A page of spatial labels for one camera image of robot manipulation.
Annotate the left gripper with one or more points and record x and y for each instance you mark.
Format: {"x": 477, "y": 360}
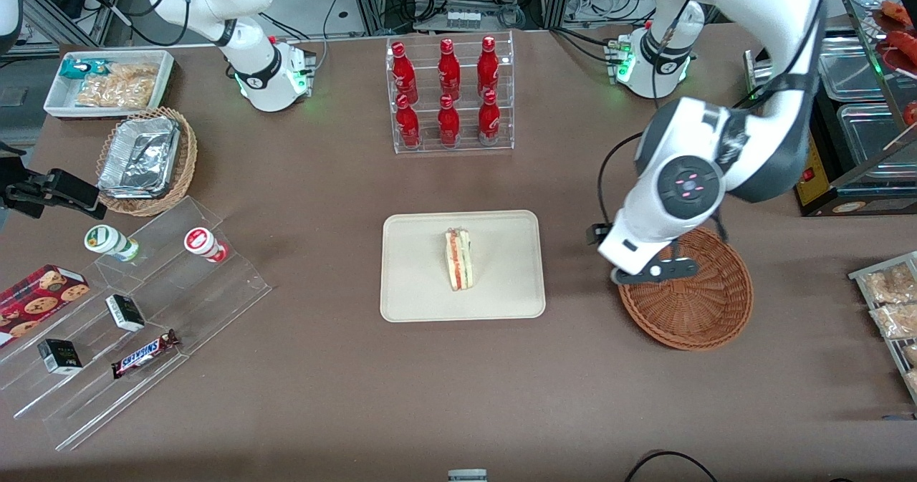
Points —
{"x": 591, "y": 233}

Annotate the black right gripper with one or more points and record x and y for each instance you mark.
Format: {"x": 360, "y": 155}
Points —
{"x": 23, "y": 193}

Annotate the triangular sandwich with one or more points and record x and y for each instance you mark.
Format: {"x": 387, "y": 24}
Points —
{"x": 458, "y": 260}

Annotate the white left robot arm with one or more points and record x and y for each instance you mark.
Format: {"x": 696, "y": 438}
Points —
{"x": 752, "y": 9}

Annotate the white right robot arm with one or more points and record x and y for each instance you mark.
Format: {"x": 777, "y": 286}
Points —
{"x": 251, "y": 52}

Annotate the round brown wicker basket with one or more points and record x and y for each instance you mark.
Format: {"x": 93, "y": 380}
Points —
{"x": 695, "y": 310}

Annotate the oval light wicker basket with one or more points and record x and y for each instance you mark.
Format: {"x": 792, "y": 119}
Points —
{"x": 185, "y": 160}

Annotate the cream rectangular serving tray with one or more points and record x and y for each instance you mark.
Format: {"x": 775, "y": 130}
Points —
{"x": 415, "y": 267}

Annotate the grey snack display tray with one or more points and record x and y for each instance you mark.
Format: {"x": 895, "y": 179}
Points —
{"x": 892, "y": 353}

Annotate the green lidded yogurt cup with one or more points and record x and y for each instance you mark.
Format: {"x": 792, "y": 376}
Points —
{"x": 107, "y": 240}

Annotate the stacked aluminium foil trays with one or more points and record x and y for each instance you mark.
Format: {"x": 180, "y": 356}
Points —
{"x": 140, "y": 156}

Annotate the white rectangular snack bin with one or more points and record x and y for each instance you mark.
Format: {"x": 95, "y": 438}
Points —
{"x": 61, "y": 102}

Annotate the red chocolate chip cookie box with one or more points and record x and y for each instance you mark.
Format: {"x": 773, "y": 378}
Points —
{"x": 39, "y": 297}

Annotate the small black carton box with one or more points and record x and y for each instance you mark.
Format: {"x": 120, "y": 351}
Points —
{"x": 59, "y": 357}
{"x": 125, "y": 312}

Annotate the clear bags of crackers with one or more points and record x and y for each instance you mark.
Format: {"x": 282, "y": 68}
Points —
{"x": 118, "y": 84}

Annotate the red lidded yogurt cup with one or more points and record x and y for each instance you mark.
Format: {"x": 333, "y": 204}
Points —
{"x": 202, "y": 243}

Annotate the teal snack packet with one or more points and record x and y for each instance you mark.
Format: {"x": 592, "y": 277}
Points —
{"x": 79, "y": 68}

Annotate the clear acrylic stepped shelf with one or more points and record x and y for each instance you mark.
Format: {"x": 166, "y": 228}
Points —
{"x": 215, "y": 296}

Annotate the Snickers chocolate bar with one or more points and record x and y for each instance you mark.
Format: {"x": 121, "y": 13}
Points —
{"x": 143, "y": 354}

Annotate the red cola bottle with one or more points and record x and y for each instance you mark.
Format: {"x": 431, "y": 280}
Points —
{"x": 488, "y": 66}
{"x": 448, "y": 124}
{"x": 407, "y": 125}
{"x": 449, "y": 70}
{"x": 488, "y": 121}
{"x": 404, "y": 74}

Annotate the clear acrylic bottle rack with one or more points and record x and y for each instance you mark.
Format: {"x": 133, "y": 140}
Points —
{"x": 430, "y": 149}

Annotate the black food warmer cabinet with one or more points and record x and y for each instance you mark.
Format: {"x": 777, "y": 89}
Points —
{"x": 860, "y": 203}

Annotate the clear bag of cookies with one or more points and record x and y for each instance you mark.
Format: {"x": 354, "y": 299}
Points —
{"x": 888, "y": 285}
{"x": 911, "y": 380}
{"x": 910, "y": 353}
{"x": 895, "y": 321}

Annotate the silver metal food pan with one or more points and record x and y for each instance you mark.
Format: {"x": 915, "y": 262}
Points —
{"x": 849, "y": 66}

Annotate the small grey white device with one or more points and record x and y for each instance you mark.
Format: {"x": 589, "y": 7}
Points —
{"x": 467, "y": 475}

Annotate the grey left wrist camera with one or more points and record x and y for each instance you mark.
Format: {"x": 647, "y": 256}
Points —
{"x": 659, "y": 269}

